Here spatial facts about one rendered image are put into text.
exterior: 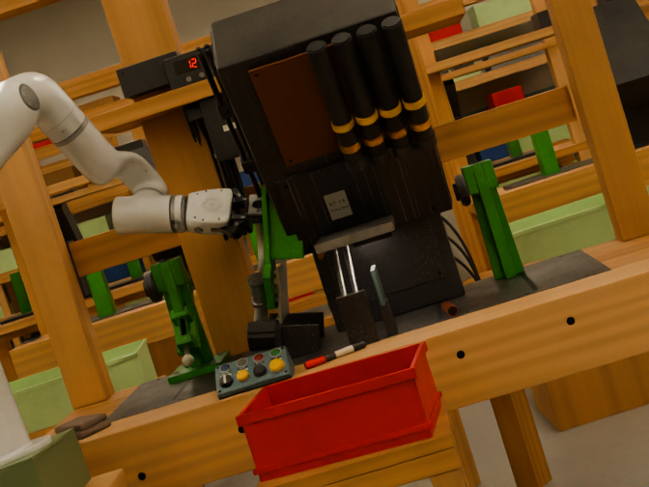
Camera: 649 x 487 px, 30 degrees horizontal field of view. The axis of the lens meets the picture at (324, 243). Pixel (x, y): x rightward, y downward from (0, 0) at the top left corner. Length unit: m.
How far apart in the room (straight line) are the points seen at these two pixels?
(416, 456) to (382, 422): 0.08
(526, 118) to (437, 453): 1.22
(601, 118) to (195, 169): 0.97
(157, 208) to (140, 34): 0.50
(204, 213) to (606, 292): 0.89
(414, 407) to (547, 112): 1.20
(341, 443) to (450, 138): 1.16
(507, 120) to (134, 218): 0.95
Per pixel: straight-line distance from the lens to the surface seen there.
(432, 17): 2.80
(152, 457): 2.43
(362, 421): 2.02
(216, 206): 2.67
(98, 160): 2.61
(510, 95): 12.15
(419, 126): 2.37
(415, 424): 2.01
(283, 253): 2.57
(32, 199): 3.04
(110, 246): 3.09
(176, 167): 2.95
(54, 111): 2.56
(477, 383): 2.36
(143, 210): 2.68
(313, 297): 9.57
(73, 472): 2.25
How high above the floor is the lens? 1.29
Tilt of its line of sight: 4 degrees down
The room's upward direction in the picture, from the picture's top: 18 degrees counter-clockwise
